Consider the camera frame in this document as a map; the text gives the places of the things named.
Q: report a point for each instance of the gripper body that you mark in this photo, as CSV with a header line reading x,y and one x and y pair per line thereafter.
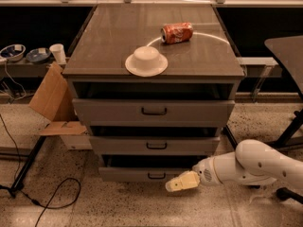
x,y
204,171

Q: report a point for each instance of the grey drawer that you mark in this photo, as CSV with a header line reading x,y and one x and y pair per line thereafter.
x,y
153,113
122,145
139,174

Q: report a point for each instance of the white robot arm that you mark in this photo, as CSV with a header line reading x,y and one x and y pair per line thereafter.
x,y
251,163

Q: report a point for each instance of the grey bottom drawer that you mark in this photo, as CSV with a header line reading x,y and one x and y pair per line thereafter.
x,y
139,174

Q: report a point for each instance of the grey drawer cabinet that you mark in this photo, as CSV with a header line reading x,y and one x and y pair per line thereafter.
x,y
202,68

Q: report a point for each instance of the grey top drawer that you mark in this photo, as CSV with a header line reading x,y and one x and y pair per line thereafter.
x,y
153,113

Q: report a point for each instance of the white upturned bowl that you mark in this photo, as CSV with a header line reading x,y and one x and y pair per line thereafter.
x,y
146,61

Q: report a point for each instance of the red soda can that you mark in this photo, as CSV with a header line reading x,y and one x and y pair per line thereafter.
x,y
176,33

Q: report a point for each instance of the brown cardboard box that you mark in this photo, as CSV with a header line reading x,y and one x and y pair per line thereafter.
x,y
53,101

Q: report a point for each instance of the white paper cup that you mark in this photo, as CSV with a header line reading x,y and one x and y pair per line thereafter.
x,y
58,52

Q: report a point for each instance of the blue bowl right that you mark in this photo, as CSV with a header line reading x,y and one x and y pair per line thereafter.
x,y
38,55

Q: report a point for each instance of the blue bowl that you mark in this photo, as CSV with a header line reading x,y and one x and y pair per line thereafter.
x,y
14,52
38,55

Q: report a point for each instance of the blue bowl left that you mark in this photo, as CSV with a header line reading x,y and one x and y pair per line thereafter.
x,y
14,52

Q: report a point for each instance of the black right frame leg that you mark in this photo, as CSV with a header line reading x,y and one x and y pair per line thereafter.
x,y
234,143

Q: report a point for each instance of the black frame leg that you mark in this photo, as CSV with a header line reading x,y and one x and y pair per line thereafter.
x,y
234,143
18,183

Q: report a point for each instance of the black left frame leg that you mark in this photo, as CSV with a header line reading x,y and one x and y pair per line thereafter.
x,y
18,183

